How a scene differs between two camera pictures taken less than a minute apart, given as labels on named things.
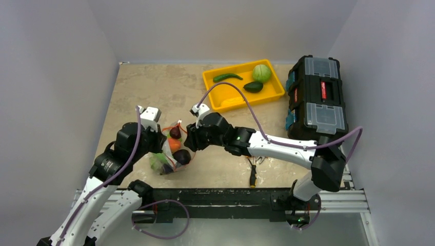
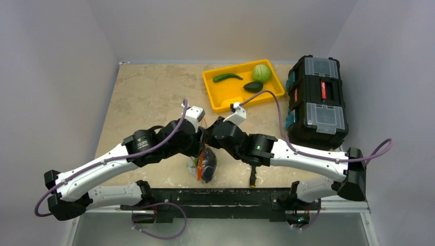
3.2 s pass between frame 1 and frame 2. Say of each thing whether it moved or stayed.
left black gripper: moved
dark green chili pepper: stayed
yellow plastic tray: stayed
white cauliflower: moved
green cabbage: stayed
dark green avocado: stayed
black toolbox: stayed
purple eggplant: moved
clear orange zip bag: moved
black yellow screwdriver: stayed
